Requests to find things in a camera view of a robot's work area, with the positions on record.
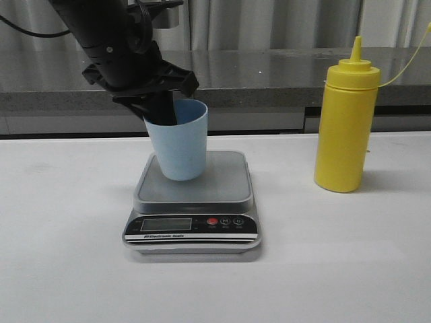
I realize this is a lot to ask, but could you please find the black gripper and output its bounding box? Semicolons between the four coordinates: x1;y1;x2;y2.
81;36;199;125

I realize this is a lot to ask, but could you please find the light blue plastic cup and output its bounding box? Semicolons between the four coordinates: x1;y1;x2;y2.
145;99;208;181

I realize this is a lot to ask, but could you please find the yellow squeeze bottle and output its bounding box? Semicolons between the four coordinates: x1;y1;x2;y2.
314;36;384;193

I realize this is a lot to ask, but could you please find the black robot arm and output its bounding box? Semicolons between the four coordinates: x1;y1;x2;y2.
50;1;199;126

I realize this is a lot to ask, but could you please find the silver electronic kitchen scale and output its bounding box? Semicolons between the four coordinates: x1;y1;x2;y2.
123;150;262;254

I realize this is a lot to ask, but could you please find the grey curtain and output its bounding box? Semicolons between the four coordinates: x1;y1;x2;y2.
0;0;431;52

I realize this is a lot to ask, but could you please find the grey stone counter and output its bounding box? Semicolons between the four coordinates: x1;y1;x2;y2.
1;48;430;138

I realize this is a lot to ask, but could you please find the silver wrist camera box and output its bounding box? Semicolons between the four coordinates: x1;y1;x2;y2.
126;1;184;29

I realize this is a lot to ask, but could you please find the black cable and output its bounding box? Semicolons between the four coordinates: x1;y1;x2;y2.
0;15;71;37

